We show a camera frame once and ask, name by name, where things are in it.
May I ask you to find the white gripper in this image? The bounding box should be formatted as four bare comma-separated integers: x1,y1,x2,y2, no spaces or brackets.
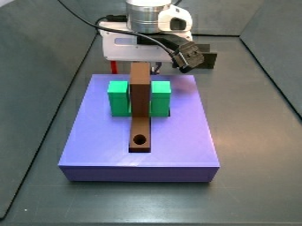
99,30,171,62

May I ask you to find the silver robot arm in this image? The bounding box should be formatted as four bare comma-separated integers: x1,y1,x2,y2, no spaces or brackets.
98,0,193,62

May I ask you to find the black angle fixture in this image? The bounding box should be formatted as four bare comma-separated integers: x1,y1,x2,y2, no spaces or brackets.
195,44,217,69

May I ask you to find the red peg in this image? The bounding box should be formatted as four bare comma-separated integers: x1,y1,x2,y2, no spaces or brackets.
110,61,118,74

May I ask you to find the green left block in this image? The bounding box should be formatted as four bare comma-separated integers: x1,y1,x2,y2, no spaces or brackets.
107,80,130,117

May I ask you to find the green block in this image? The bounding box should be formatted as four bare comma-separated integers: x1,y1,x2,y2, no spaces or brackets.
151,81,171,117
107,80,130,117

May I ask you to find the green right block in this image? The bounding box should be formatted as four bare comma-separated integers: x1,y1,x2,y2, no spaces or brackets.
151,81,171,117

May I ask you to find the brown L-shaped block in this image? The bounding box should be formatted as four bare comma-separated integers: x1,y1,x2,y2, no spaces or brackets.
129,63,151,153

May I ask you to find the purple base block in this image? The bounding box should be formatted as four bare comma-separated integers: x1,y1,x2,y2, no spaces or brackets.
58,74,219,182

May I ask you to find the black camera cable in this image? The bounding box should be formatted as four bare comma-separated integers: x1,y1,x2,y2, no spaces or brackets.
58,0,177,57

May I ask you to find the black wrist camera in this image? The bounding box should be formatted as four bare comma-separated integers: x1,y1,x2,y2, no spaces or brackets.
173,41,205,73

